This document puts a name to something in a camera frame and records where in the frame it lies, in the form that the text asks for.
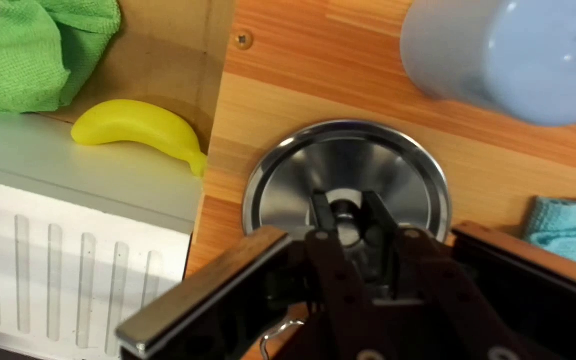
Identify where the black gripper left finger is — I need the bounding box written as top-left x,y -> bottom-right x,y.
305,193 -> 395,360

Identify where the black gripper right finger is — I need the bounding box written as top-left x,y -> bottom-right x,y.
360,193 -> 529,360

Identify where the silver pot lid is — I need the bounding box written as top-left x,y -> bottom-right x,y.
242,121 -> 451,243

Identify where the teal cloth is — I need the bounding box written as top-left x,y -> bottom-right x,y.
524,198 -> 576,262

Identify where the light blue plastic cup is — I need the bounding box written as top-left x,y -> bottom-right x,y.
400,0 -> 576,127

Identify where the white toy sink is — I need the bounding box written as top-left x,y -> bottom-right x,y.
0,115 -> 202,360

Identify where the yellow toy banana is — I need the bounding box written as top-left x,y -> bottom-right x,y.
70,100 -> 206,177

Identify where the green cloth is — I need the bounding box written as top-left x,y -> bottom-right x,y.
0,0 -> 122,113

